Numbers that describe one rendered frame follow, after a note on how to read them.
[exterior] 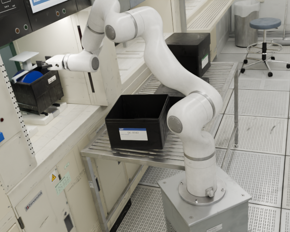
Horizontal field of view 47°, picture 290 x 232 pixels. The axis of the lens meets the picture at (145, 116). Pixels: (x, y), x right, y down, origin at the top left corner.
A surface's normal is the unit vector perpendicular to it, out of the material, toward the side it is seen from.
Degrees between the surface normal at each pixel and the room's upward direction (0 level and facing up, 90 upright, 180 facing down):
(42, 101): 93
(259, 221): 0
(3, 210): 90
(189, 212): 0
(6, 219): 90
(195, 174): 90
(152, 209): 0
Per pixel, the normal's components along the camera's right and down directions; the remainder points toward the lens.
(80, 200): 0.92, 0.07
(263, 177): -0.13, -0.87
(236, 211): 0.38, 0.40
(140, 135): -0.24, 0.49
